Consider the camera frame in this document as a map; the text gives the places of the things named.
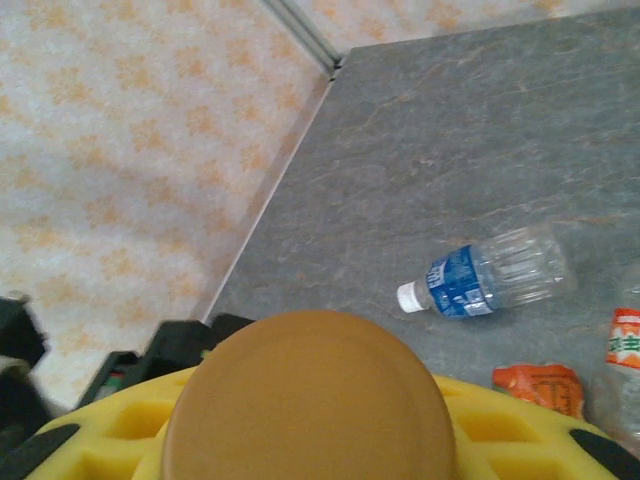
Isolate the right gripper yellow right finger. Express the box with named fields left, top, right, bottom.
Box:
left=433, top=374, right=640, bottom=480

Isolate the blue label bottle white cap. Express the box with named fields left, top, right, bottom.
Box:
left=397, top=223, right=579, bottom=320

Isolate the aluminium frame post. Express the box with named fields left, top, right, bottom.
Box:
left=262, top=0, right=346, bottom=76

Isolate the orange label bottle tan base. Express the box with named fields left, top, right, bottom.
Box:
left=160, top=309, right=459, bottom=480

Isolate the orange juice bottle orange cap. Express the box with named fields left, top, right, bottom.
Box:
left=492, top=363, right=586, bottom=421

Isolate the red-orange label bottle orange cap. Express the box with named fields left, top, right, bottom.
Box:
left=592, top=259, right=640, bottom=454

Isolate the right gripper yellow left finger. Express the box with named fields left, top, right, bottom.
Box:
left=0, top=367, right=199, bottom=480

